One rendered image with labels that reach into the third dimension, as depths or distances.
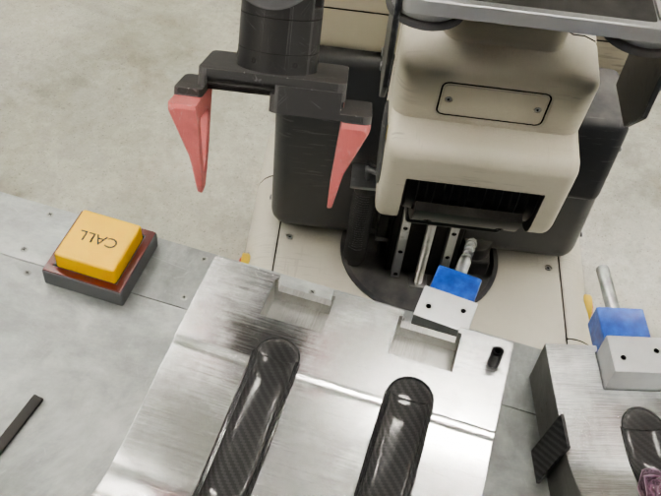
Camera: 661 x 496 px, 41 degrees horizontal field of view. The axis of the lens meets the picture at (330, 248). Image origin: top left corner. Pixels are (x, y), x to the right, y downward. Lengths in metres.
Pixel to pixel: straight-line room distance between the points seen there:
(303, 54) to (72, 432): 0.37
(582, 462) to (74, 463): 0.41
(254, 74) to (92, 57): 1.81
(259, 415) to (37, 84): 1.76
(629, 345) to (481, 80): 0.35
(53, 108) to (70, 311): 1.46
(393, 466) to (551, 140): 0.50
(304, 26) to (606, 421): 0.40
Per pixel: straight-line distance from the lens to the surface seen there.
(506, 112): 1.03
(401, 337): 0.76
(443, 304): 0.80
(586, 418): 0.77
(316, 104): 0.61
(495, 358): 0.71
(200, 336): 0.71
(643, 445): 0.78
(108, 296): 0.85
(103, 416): 0.79
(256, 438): 0.68
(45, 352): 0.83
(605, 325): 0.81
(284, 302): 0.77
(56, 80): 2.36
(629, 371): 0.77
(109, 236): 0.86
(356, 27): 1.27
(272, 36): 0.61
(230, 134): 2.18
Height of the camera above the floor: 1.48
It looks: 50 degrees down
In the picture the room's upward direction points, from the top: 7 degrees clockwise
